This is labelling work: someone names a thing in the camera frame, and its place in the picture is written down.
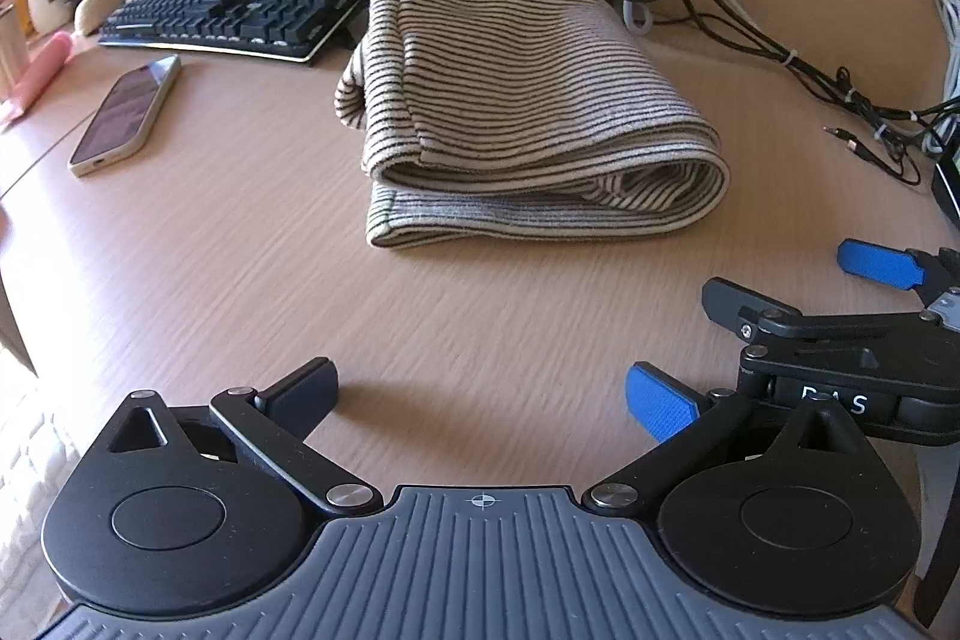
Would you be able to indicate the grey cup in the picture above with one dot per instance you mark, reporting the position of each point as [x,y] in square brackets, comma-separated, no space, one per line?
[11,55]

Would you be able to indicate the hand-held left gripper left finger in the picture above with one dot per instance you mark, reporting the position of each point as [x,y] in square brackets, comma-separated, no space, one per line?
[300,394]

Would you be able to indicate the smartphone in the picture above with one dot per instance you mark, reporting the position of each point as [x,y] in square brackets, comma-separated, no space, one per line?
[124,111]

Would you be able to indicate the striped beige garment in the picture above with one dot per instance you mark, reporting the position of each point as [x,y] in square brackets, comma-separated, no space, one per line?
[510,70]

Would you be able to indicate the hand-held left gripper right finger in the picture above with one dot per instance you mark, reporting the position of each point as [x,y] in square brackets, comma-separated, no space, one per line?
[660,406]

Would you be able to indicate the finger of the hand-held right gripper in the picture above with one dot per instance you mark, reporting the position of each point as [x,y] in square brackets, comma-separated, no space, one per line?
[874,263]
[739,299]

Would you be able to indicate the black keyboard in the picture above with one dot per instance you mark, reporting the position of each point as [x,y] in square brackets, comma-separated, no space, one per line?
[225,3]

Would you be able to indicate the white quilted blanket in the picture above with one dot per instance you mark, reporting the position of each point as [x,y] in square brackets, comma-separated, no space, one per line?
[22,497]

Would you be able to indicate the pink soft item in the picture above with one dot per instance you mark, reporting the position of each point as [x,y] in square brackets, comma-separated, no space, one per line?
[41,70]

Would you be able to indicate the black framed screen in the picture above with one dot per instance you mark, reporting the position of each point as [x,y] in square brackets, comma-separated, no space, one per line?
[949,190]

